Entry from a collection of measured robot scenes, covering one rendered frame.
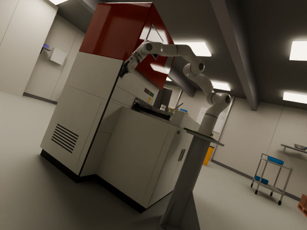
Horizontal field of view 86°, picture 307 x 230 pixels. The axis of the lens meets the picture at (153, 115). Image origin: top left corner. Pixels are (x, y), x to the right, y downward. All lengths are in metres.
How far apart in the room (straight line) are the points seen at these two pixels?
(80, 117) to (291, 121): 7.45
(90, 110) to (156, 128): 0.67
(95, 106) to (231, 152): 6.95
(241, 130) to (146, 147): 6.77
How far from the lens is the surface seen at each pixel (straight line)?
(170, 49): 1.35
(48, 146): 2.09
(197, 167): 1.55
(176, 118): 1.50
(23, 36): 6.69
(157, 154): 1.47
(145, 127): 1.54
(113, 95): 1.58
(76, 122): 1.81
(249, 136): 7.96
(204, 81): 1.49
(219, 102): 1.54
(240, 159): 7.93
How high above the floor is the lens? 0.79
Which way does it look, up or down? 2 degrees up
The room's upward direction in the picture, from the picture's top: 21 degrees clockwise
